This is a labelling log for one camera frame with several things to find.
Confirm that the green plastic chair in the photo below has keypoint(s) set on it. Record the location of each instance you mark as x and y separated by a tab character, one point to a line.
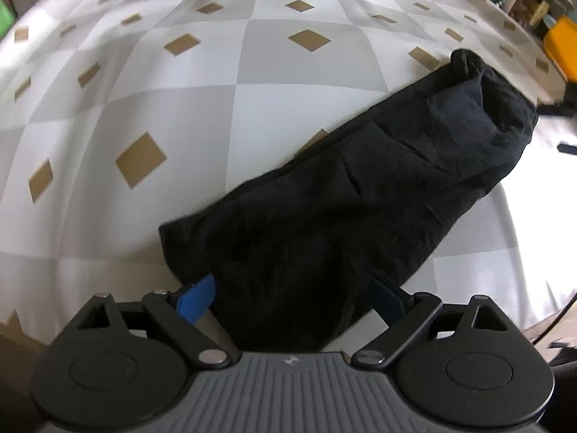
5	20

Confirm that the black t-shirt red print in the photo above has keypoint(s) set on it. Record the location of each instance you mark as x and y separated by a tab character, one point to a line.
360	198

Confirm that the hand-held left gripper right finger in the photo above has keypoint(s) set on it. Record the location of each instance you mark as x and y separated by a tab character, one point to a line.
388	302

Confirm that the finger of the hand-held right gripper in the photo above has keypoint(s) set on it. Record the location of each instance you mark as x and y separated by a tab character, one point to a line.
559	110
569	148

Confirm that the checkered tablecloth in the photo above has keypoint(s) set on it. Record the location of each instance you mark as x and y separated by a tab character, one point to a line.
180	99

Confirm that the orange plastic chair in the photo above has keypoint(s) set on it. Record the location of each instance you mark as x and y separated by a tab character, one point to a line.
563	47

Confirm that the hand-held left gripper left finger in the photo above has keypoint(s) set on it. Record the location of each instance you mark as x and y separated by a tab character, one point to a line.
197	301

